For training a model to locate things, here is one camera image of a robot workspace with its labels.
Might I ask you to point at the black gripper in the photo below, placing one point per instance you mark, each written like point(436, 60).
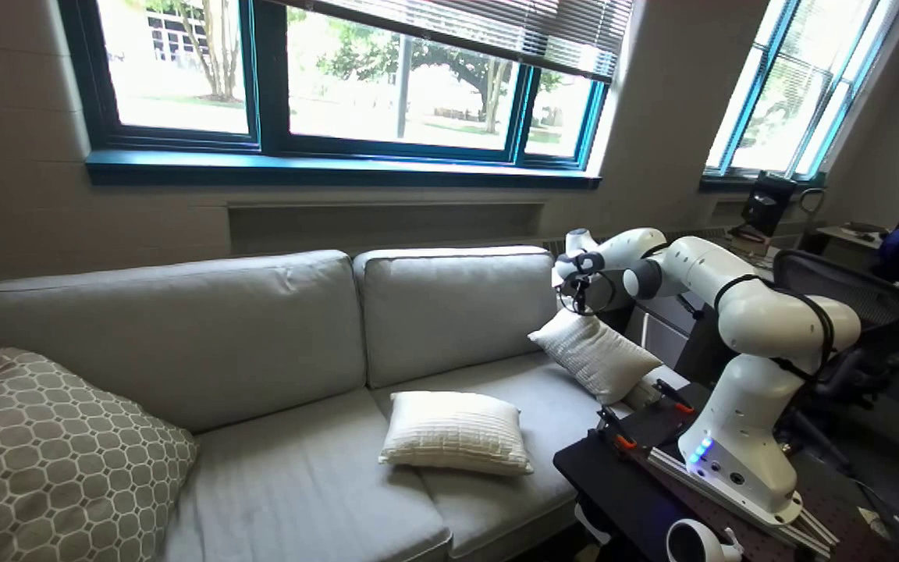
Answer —
point(575, 282)

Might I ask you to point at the small cream pleated pillow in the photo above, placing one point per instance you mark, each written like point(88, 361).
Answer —
point(595, 358)
point(455, 431)

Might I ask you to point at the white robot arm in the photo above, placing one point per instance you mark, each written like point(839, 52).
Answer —
point(774, 314)

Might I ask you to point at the grey sofa seat cushion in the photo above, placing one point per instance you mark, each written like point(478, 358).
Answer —
point(547, 427)
point(294, 488)

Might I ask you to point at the grey sofa back cushion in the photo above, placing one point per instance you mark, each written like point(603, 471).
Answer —
point(452, 314)
point(179, 332)

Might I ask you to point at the black orange clamp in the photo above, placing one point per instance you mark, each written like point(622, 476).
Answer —
point(683, 400)
point(625, 435)

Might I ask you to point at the black robot table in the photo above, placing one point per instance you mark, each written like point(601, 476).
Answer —
point(618, 502)

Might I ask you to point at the black computer monitor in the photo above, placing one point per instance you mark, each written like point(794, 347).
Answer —
point(774, 204)

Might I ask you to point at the white VR controller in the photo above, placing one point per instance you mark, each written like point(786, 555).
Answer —
point(701, 540)

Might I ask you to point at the wide teal framed window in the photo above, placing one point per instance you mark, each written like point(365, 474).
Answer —
point(346, 167)

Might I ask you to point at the dark window blinds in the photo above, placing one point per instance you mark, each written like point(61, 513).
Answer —
point(533, 31)

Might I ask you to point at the black office chair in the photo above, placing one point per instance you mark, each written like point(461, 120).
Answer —
point(882, 300)

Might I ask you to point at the grey fabric sofa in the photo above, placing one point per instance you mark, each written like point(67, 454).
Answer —
point(264, 332)

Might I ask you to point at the narrow teal framed window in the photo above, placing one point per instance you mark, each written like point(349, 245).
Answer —
point(813, 83)

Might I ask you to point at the large patterned beige pillow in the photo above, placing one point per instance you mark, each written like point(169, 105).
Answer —
point(56, 471)

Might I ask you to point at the grey aluminium base rail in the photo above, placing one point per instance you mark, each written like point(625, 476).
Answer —
point(740, 502)

